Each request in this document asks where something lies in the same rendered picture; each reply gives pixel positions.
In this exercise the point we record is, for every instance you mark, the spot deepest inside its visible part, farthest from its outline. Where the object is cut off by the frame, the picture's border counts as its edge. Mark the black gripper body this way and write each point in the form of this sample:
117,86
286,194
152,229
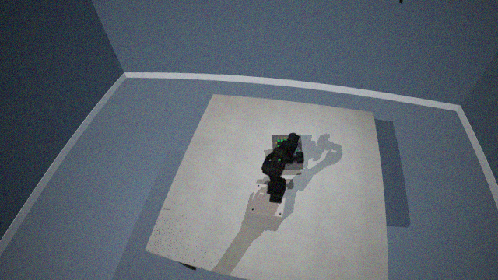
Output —
299,158

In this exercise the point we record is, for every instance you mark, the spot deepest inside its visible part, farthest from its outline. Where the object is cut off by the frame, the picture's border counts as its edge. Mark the dark grey switch panel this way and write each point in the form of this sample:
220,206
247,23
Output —
276,140

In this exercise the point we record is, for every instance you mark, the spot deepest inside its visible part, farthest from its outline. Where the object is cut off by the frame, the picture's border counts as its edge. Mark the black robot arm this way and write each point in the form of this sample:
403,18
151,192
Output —
277,184

